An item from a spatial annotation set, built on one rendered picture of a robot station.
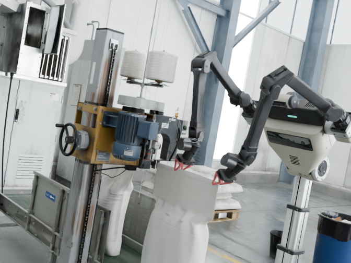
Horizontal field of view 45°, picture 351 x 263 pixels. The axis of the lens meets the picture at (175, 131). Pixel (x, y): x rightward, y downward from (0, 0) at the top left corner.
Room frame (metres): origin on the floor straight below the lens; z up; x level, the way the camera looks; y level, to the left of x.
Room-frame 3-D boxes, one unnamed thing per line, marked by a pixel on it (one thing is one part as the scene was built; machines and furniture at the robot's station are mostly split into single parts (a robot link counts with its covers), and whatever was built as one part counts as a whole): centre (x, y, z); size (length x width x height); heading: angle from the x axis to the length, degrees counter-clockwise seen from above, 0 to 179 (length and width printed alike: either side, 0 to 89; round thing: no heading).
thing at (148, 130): (2.24, 0.14, 1.25); 0.10 x 0.08 x 0.12; 158
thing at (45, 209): (2.88, 0.66, 0.54); 1.05 x 0.02 x 0.41; 43
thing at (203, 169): (6.08, -0.59, 0.56); 0.67 x 0.43 x 0.15; 43
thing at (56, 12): (4.25, 1.34, 1.95); 0.30 x 0.01 x 0.48; 43
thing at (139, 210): (3.24, 0.26, 0.54); 1.05 x 0.02 x 0.41; 43
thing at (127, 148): (2.28, 0.24, 1.21); 0.15 x 0.15 x 0.25
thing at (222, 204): (5.91, -0.74, 0.20); 0.67 x 0.43 x 0.15; 133
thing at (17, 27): (4.46, 1.71, 1.82); 0.51 x 0.27 x 0.71; 43
